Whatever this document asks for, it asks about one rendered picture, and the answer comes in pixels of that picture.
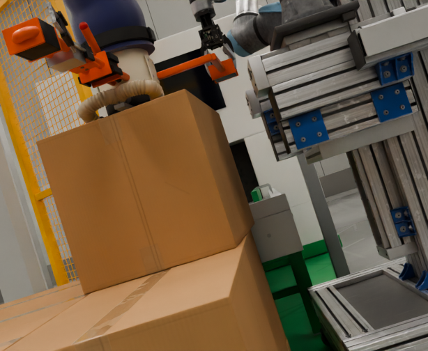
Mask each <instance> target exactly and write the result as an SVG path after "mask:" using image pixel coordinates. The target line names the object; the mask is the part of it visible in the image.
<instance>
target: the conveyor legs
mask: <svg viewBox="0 0 428 351"><path fill-rule="evenodd" d="M287 256H288V258H284V259H281V260H277V261H275V262H272V263H268V264H265V265H263V269H264V271H266V270H269V269H273V268H275V267H279V266H281V265H286V264H288V263H290V264H291V268H292V270H293V274H294V276H295V279H296V283H297V285H294V286H290V287H288V288H284V289H281V290H277V291H275V292H272V296H273V299H274V300H276V299H280V298H283V297H287V296H289V295H294V294H296V293H300V295H301V297H302V300H303V304H304V307H305V310H306V313H307V317H308V319H309V323H310V325H311V328H312V331H313V334H314V336H316V335H319V334H321V332H320V331H319V330H320V328H322V327H321V323H320V322H319V318H318V317H317V315H316V314H315V312H314V310H313V308H312V304H311V301H310V298H309V295H308V292H307V288H309V287H312V286H313V285H312V281H311V279H310V276H309V272H308V270H307V266H306V264H305V260H304V258H303V254H302V251H298V252H295V253H292V254H289V255H287Z"/></svg>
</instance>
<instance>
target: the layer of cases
mask: <svg viewBox="0 0 428 351"><path fill-rule="evenodd" d="M0 351H288V349H287V344H286V336H285V333H284V330H283V327H282V323H281V320H280V317H279V314H278V312H277V308H276V305H275V302H274V299H273V296H272V293H271V290H270V286H269V284H268V280H267V278H266V274H265V272H264V269H263V265H262V263H261V259H260V256H259V252H258V250H257V246H256V244H255V241H254V238H253V235H252V231H251V229H250V230H249V232H248V233H247V235H246V236H245V237H244V238H243V239H242V241H241V242H240V244H239V245H238V246H237V247H236V248H235V249H230V250H228V251H224V252H222V253H217V254H215V255H212V256H208V257H205V258H202V259H199V260H195V261H192V262H190V263H186V264H183V265H179V266H176V267H173V268H169V269H167V270H163V271H161V272H156V273H154V274H149V275H147V276H143V277H140V278H138V279H134V280H131V281H127V282H125V283H120V284H118V285H115V286H111V287H108V288H105V289H102V290H98V291H95V292H92V293H89V294H86V295H85V294H84V293H83V290H82V286H81V283H80V281H79V280H77V281H73V282H71V283H67V284H64V285H62V286H58V287H55V288H51V289H49V290H45V291H42V292H39V293H36V294H33V295H29V296H27V297H23V298H20V299H16V300H14V301H11V302H8V303H5V304H1V305H0Z"/></svg>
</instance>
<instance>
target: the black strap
mask: <svg viewBox="0 0 428 351"><path fill-rule="evenodd" d="M94 38H95V40H96V42H97V44H98V46H99V48H100V49H102V48H104V47H107V46H110V45H113V44H116V43H120V42H125V41H129V40H148V41H150V42H152V43H153V45H154V41H156V38H155V34H154V31H153V30H152V29H151V28H150V27H149V26H148V27H145V26H124V27H119V28H116V29H111V30H108V31H105V32H102V33H99V34H98V35H95V36H94Z"/></svg>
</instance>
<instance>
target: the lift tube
mask: <svg viewBox="0 0 428 351"><path fill-rule="evenodd" d="M63 2H64V4H65V5H66V6H67V8H68V9H69V10H70V12H71V15H72V31H73V33H74V36H75V39H76V41H77V43H78V44H79V45H81V44H82V43H83V42H85V41H86V39H85V37H84V35H83V33H82V32H81V30H80V29H79V24H80V23H81V22H86V23H87V24H88V26H89V28H90V30H91V33H92V34H93V36H95V35H98V34H99V33H102V32H105V31H108V30H111V29H116V28H119V27H124V26H145V27H146V22H145V18H144V14H143V12H142V10H141V8H140V6H139V4H138V3H137V1H136V0H63ZM132 48H142V49H144V50H146V51H147V52H148V55H149V56H150V55H151V54H152V53H153V52H154V51H155V47H154V45H153V43H152V42H150V41H148V40H129V41H125V42H120V43H116V44H113V45H110V46H107V47H104V48H102V49H100V50H101V51H105V52H106V54H107V52H111V53H114V52H117V51H121V50H124V49H132Z"/></svg>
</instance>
